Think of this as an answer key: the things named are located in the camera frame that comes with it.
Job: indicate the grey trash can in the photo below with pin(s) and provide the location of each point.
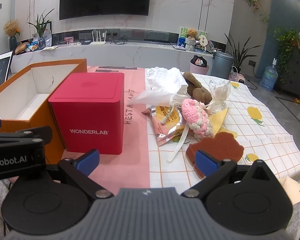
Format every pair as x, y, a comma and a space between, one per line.
222, 63

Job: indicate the blue water bottle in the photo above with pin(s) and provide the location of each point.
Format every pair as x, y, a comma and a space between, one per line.
269, 76

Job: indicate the brown sponge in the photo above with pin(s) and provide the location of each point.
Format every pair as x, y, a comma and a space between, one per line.
222, 146

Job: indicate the yellow wet wipes pack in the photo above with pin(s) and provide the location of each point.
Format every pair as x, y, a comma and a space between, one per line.
166, 126

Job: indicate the pink waste bin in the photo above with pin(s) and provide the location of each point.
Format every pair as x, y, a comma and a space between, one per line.
198, 65

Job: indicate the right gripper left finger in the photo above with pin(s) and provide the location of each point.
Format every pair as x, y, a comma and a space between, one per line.
75, 172

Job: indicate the white router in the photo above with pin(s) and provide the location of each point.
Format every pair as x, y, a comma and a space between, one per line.
98, 38

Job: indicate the clear plastic item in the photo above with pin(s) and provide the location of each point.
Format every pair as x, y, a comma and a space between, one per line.
219, 90

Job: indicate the teddy bear decoration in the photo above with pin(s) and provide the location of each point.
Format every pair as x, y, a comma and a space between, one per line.
190, 40

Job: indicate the white cloth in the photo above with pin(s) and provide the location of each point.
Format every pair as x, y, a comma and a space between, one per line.
167, 80

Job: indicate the red Wonderlab box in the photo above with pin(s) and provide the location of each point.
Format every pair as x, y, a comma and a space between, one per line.
89, 111

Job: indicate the brown plush toy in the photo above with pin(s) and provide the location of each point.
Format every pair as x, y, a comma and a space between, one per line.
196, 90

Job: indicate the yellow cloth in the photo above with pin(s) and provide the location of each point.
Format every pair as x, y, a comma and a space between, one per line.
217, 121

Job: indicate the dried flower vase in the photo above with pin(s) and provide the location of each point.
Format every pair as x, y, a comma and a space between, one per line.
11, 29

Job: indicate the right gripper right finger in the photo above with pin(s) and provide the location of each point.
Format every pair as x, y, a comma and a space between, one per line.
215, 171

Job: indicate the pink crochet knit item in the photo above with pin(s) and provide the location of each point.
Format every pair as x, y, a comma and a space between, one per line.
197, 118

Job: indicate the orange cardboard box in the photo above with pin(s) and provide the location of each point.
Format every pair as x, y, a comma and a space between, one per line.
24, 100

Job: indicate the potted green plant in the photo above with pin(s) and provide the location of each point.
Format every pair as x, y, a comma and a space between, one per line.
240, 52

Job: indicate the green plant in vase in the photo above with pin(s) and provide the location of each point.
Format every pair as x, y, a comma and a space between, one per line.
40, 25

